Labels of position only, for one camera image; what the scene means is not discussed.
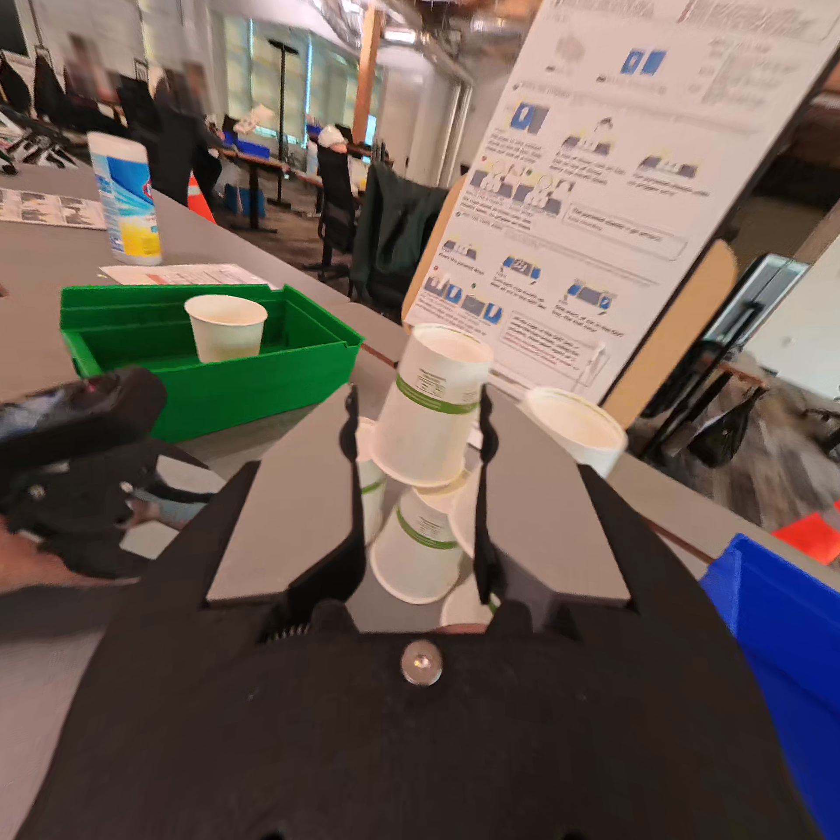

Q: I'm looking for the white paper sheet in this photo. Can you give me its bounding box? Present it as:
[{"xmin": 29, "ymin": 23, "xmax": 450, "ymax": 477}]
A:
[{"xmin": 98, "ymin": 262, "xmax": 273, "ymax": 287}]

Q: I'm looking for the red floor object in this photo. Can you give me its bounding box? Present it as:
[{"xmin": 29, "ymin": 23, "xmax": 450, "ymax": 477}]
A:
[{"xmin": 771, "ymin": 502, "xmax": 840, "ymax": 565}]

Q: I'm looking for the dark green jacket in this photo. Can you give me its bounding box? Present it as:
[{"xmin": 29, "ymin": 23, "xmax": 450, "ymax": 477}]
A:
[{"xmin": 351, "ymin": 164, "xmax": 450, "ymax": 312}]

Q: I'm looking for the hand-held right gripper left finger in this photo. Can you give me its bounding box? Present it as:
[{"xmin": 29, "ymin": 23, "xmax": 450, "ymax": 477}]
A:
[{"xmin": 205, "ymin": 385, "xmax": 367, "ymax": 605}]

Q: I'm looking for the person's left hand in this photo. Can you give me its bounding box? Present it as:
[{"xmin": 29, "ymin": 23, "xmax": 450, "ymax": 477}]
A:
[{"xmin": 0, "ymin": 518, "xmax": 142, "ymax": 597}]

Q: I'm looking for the large blue plastic bin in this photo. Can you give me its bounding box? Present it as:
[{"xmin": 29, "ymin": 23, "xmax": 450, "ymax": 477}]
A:
[{"xmin": 699, "ymin": 533, "xmax": 840, "ymax": 840}]

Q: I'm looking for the orange traffic cone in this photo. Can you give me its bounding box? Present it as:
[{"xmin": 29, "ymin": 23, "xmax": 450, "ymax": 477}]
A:
[{"xmin": 187, "ymin": 172, "xmax": 217, "ymax": 225}]

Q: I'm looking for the wipes canister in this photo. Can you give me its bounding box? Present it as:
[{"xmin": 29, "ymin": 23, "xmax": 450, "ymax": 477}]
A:
[{"xmin": 87, "ymin": 131, "xmax": 164, "ymax": 266}]

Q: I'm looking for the printed instruction sheet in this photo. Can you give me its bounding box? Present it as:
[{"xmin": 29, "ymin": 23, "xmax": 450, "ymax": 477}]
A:
[{"xmin": 410, "ymin": 0, "xmax": 840, "ymax": 404}]

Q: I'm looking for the green plastic bin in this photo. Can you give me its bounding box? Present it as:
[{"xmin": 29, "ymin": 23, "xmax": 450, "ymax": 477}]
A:
[{"xmin": 59, "ymin": 283, "xmax": 365, "ymax": 444}]

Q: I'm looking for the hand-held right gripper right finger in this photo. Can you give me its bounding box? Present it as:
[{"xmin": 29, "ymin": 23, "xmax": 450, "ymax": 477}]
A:
[{"xmin": 472, "ymin": 384, "xmax": 633, "ymax": 611}]

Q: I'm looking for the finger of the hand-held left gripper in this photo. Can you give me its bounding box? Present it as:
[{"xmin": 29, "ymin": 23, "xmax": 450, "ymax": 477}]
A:
[{"xmin": 128, "ymin": 486, "xmax": 221, "ymax": 531}]

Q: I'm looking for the printed label sheet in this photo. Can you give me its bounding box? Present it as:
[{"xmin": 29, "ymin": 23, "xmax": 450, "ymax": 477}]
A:
[{"xmin": 0, "ymin": 187, "xmax": 107, "ymax": 232}]

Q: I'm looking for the black floor lamp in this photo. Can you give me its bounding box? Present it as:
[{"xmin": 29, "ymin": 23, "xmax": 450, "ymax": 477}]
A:
[{"xmin": 268, "ymin": 39, "xmax": 299, "ymax": 207}]

